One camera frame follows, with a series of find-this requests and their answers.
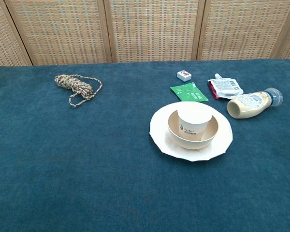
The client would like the small white paper cup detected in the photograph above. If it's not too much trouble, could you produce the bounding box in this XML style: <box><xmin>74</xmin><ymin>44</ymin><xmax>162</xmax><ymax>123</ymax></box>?
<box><xmin>176</xmin><ymin>106</ymin><xmax>213</xmax><ymax>141</ymax></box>

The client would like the beige bowl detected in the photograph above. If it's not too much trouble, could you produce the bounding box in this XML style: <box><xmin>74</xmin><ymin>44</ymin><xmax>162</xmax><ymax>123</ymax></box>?
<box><xmin>167</xmin><ymin>108</ymin><xmax>219</xmax><ymax>150</ymax></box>

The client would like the green tea sachet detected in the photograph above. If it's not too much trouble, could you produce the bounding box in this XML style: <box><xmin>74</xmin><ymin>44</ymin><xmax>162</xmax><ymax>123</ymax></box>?
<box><xmin>170</xmin><ymin>82</ymin><xmax>209</xmax><ymax>102</ymax></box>

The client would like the white mahjong tile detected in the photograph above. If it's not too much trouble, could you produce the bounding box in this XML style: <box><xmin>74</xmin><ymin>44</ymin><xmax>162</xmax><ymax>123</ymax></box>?
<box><xmin>176</xmin><ymin>69</ymin><xmax>192</xmax><ymax>82</ymax></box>

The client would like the blue table cloth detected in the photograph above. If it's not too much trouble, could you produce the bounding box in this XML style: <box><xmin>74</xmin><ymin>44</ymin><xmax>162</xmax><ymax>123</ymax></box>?
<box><xmin>0</xmin><ymin>58</ymin><xmax>290</xmax><ymax>232</ymax></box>

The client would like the cream scalloped plate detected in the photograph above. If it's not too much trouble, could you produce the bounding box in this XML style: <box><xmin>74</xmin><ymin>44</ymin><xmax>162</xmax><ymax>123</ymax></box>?
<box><xmin>149</xmin><ymin>101</ymin><xmax>233</xmax><ymax>162</ymax></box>

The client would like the white spouted drink pouch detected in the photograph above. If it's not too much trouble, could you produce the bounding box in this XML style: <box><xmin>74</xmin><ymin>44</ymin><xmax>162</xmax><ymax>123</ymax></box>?
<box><xmin>207</xmin><ymin>73</ymin><xmax>244</xmax><ymax>100</ymax></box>

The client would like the woven bamboo folding screen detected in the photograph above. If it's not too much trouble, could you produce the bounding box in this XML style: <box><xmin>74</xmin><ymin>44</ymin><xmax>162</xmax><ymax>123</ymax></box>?
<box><xmin>0</xmin><ymin>0</ymin><xmax>290</xmax><ymax>68</ymax></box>

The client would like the cream squeeze sauce bottle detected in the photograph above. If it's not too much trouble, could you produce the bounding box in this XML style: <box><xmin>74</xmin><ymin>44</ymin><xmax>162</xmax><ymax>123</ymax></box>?
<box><xmin>226</xmin><ymin>87</ymin><xmax>284</xmax><ymax>119</ymax></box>

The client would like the braided beige rope bundle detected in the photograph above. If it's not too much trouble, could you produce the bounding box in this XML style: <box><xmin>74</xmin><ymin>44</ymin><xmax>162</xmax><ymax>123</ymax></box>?
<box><xmin>54</xmin><ymin>74</ymin><xmax>103</xmax><ymax>108</ymax></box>

